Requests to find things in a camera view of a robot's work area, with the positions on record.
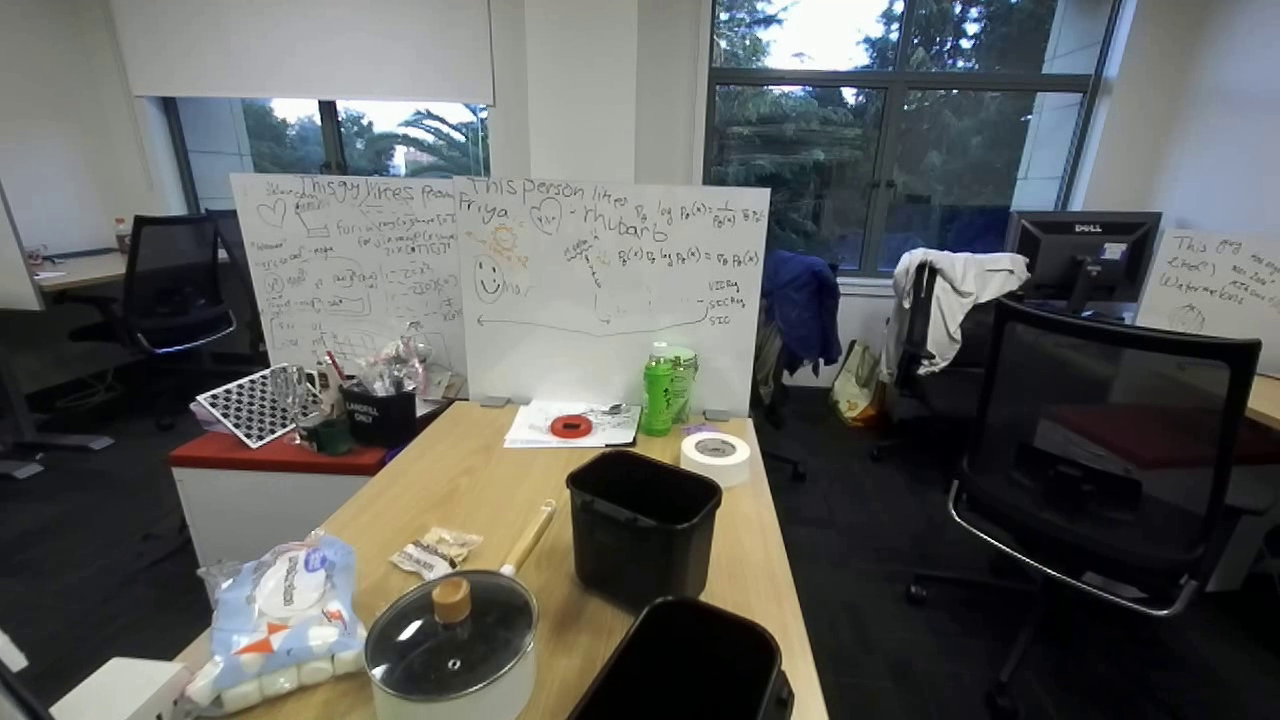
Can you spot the black landfill only bin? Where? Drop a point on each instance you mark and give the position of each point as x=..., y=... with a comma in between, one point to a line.
x=685, y=664

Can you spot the wooden spatula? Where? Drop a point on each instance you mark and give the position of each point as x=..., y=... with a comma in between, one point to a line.
x=528, y=537

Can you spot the black computer monitor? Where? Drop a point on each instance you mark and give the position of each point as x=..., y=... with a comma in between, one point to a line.
x=1080, y=261

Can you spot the checkerboard calibration board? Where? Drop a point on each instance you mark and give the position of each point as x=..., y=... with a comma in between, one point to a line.
x=259, y=406

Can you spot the yellow bag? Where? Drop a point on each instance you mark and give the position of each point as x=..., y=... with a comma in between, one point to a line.
x=857, y=387

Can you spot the red topped white cabinet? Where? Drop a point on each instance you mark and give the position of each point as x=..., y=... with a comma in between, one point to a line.
x=267, y=500

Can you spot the small handwritten whiteboard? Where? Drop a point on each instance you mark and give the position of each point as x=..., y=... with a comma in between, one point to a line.
x=1219, y=280

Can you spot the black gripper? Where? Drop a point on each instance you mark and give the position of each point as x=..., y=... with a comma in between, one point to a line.
x=14, y=696

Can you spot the whiteboard with dense handwriting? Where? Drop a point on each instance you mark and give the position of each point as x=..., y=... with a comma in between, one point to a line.
x=345, y=280

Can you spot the black mesh office chair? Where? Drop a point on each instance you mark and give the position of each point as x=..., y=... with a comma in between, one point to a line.
x=1106, y=452

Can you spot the plain black plastic bin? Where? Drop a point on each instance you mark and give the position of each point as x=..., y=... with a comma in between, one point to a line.
x=643, y=527

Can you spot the whiteboard with smiley drawing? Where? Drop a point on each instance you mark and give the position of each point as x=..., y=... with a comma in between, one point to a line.
x=603, y=295

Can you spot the black bin full of trash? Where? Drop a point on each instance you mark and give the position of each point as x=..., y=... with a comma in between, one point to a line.
x=383, y=409

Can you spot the white tape roll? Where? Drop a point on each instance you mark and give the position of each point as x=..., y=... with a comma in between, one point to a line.
x=717, y=452

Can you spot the white power box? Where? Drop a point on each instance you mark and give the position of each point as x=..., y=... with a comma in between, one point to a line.
x=125, y=689

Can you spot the blue jacket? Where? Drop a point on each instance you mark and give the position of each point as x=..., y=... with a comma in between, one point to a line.
x=803, y=306

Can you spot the white window blind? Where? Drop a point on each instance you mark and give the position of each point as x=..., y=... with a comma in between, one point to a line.
x=307, y=44

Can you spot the white pot with glass lid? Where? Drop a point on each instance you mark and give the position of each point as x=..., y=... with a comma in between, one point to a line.
x=448, y=655

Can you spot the white jacket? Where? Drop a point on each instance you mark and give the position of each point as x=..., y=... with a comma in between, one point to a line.
x=962, y=296

